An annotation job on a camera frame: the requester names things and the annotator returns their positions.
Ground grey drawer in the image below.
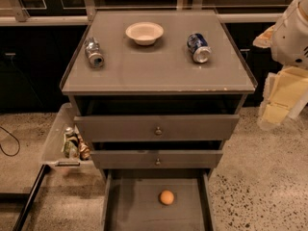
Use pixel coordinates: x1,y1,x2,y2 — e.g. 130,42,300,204
74,115,240,142
102,169,216,231
91,150,223,169

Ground crushed silver can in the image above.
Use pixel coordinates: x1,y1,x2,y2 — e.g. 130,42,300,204
84,38,104,68

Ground brown snack item in bin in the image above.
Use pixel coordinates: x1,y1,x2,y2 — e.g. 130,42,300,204
78,137,90,161

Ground black cable on floor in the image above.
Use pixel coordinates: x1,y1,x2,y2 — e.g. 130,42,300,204
0,126,21,158

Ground grey bottom drawer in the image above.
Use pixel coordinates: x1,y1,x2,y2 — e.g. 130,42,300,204
102,169,216,231

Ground black floor rail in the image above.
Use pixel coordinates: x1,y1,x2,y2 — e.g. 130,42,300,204
13,165,50,231

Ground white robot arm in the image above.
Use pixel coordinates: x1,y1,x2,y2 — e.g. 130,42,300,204
253,0,308,130

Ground orange fruit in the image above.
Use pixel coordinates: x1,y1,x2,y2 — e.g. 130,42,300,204
160,190,174,205

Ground white paper bowl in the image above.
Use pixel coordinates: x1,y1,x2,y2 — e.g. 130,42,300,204
125,22,164,46

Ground clear plastic bin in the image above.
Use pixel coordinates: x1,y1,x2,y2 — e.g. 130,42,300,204
40,103,92,169

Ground grey middle drawer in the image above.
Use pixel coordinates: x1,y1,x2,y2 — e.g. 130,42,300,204
91,150,223,169

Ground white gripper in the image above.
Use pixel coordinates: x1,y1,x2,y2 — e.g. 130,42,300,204
253,0,308,131

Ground grey drawer cabinet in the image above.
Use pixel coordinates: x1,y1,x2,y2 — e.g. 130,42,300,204
59,10,258,231

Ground grey top drawer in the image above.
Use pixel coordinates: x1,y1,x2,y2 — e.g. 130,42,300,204
74,115,240,142

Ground crushed blue can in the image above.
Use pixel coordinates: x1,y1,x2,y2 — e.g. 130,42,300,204
187,33,212,64

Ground green crumpled can in bin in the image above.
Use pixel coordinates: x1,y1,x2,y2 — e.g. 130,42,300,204
62,127,79,158

